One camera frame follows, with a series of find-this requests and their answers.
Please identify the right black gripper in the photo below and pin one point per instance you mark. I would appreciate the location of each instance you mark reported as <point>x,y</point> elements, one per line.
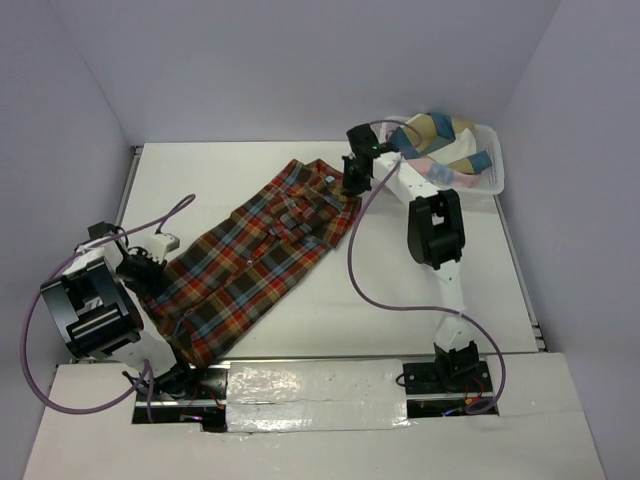
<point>349,187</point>

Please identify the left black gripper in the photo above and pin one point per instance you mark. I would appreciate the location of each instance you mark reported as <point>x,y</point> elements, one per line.
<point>149,287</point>

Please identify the red brown plaid shirt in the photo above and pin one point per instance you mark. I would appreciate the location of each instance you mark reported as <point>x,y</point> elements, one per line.
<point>214,292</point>

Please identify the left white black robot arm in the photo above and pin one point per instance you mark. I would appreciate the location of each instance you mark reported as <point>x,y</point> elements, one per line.
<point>95,303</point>

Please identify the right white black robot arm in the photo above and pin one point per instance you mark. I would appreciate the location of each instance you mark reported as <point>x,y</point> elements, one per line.
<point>435,240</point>

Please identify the blue beige checked cloth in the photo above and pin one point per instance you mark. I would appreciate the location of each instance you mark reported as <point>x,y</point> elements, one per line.
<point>449,141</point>

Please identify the white plastic basket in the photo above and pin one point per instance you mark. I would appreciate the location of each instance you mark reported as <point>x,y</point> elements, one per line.
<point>491,181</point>

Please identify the silver foil cover plate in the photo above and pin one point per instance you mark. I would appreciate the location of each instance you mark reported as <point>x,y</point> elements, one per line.
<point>313,396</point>

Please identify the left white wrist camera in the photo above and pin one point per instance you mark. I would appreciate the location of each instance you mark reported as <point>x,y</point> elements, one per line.
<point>159,245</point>

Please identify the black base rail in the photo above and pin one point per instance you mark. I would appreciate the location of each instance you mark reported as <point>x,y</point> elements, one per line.
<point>205,404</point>

